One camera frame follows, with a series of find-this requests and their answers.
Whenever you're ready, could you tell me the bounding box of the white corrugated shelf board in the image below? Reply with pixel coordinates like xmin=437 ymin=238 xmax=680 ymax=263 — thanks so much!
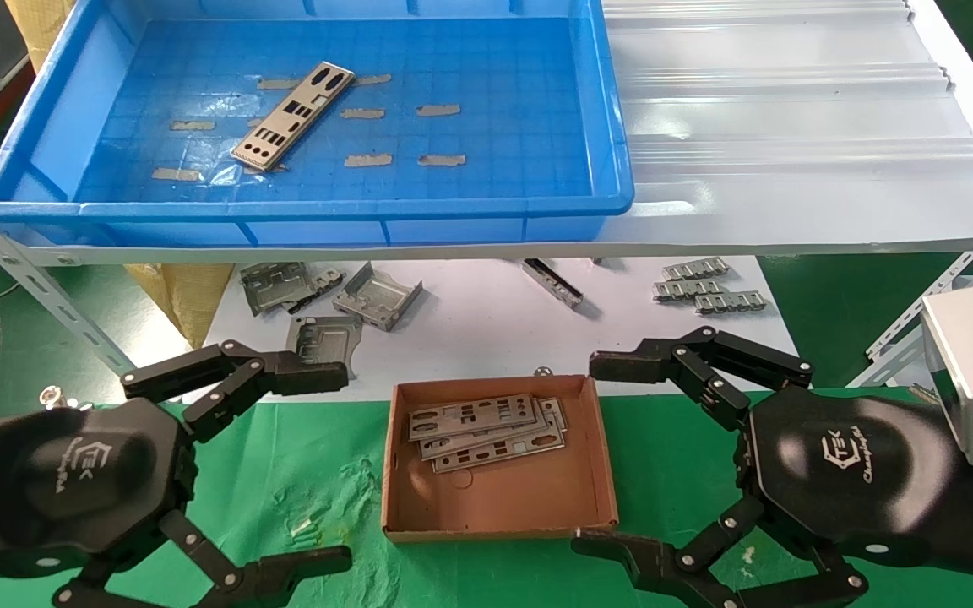
xmin=22 ymin=0 xmax=973 ymax=268

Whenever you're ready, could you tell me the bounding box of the white paper sheet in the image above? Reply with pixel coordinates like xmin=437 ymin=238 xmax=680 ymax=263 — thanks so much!
xmin=182 ymin=256 xmax=813 ymax=404

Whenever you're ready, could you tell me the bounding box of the silver binder clip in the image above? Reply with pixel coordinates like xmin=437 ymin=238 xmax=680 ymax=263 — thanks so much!
xmin=39 ymin=384 xmax=95 ymax=415

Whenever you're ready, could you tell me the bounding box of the grey flat stamped metal plate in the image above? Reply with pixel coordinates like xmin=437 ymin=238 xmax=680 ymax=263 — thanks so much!
xmin=286 ymin=316 xmax=363 ymax=379

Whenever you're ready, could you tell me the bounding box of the silver metal IO shield plate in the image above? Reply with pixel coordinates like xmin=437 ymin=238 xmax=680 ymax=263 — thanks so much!
xmin=231 ymin=62 xmax=356 ymax=173
xmin=417 ymin=397 xmax=568 ymax=462
xmin=432 ymin=426 xmax=566 ymax=475
xmin=407 ymin=393 xmax=538 ymax=442

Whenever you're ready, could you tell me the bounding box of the small toothed metal strip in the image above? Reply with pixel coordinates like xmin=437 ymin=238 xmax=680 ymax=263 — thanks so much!
xmin=653 ymin=280 xmax=726 ymax=302
xmin=695 ymin=290 xmax=768 ymax=315
xmin=663 ymin=257 xmax=730 ymax=281

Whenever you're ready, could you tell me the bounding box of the brown cardboard box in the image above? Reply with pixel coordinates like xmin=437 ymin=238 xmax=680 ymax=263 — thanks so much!
xmin=381 ymin=374 xmax=620 ymax=543

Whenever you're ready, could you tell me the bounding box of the grey folded metal bracket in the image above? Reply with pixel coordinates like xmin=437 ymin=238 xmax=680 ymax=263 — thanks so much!
xmin=333 ymin=262 xmax=424 ymax=332

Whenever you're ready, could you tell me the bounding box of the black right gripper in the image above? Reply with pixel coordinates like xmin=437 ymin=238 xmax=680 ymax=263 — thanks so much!
xmin=571 ymin=326 xmax=973 ymax=608

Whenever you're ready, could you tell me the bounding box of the long narrow metal bar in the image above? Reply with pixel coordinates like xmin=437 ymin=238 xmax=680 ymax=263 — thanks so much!
xmin=523 ymin=258 xmax=584 ymax=309

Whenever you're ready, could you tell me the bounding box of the grey stamped metal bracket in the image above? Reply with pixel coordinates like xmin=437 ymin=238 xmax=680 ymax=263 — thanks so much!
xmin=240 ymin=262 xmax=312 ymax=318

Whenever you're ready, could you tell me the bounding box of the green table cloth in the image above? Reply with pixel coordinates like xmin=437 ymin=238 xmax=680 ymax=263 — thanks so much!
xmin=0 ymin=387 xmax=973 ymax=608

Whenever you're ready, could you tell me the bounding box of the yellow woven bag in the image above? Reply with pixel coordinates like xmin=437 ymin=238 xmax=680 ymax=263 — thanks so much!
xmin=123 ymin=263 xmax=236 ymax=350

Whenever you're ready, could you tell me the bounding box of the perforated steel shelf angle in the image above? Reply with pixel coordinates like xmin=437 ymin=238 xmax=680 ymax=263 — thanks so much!
xmin=845 ymin=252 xmax=973 ymax=389
xmin=865 ymin=245 xmax=973 ymax=362
xmin=0 ymin=173 xmax=141 ymax=379

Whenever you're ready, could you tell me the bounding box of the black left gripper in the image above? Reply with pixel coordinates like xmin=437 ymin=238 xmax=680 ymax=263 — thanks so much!
xmin=0 ymin=340 xmax=354 ymax=608

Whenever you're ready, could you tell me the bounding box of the blue plastic tray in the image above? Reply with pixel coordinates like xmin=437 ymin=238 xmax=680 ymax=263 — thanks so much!
xmin=0 ymin=0 xmax=635 ymax=247

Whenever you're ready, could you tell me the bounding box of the small slotted metal plate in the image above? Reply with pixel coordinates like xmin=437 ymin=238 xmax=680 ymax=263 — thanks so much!
xmin=288 ymin=267 xmax=345 ymax=314

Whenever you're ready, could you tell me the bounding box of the yellow woven sack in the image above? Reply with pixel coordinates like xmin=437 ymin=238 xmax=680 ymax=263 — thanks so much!
xmin=3 ymin=0 xmax=78 ymax=73

